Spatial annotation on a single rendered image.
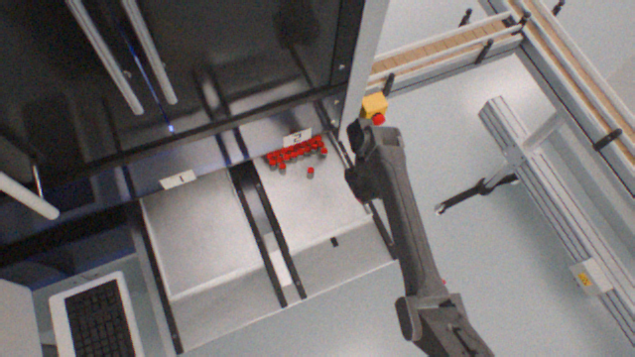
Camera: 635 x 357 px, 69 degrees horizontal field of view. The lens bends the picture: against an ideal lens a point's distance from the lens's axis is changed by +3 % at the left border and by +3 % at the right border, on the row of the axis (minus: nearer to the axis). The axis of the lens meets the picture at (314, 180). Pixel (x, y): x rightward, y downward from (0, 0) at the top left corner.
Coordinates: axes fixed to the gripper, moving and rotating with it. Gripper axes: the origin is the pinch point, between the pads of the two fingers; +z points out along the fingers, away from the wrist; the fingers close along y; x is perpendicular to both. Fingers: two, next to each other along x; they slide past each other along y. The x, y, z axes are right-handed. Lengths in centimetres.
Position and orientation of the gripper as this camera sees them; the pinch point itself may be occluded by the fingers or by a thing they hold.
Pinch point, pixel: (362, 200)
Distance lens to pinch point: 114.6
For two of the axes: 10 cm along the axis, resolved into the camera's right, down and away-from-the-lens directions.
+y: -4.1, -7.6, 5.1
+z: 0.3, 5.5, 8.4
